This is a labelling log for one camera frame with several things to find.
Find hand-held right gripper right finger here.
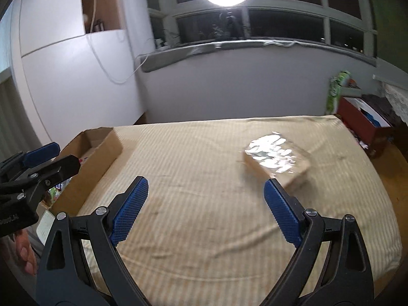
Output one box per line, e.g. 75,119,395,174
263,178,374,306

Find striped beige tablecloth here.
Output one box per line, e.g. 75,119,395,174
76,115,403,306

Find red storage box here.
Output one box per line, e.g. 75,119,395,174
337,95,395,159

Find green printed bag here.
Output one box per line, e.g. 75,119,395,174
325,71,352,116

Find grey window sill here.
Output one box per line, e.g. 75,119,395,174
139,37,377,73

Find clear-wrapped cracker package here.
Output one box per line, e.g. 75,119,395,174
243,131,312,194

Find person's left hand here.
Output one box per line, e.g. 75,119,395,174
14,228,38,276

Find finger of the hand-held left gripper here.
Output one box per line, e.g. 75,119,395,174
9,155,80,202
6,142,61,170

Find white lace cloth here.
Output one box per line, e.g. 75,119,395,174
372,74,408,119

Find white cable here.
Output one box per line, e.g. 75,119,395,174
85,0,151,85

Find wooden wall niche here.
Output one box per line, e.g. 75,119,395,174
81,0,127,34

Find brown cardboard box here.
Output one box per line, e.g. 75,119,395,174
36,127,124,240

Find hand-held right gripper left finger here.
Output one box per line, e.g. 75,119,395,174
36,176,150,306

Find dark folded clothes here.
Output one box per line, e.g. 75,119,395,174
361,94,396,129

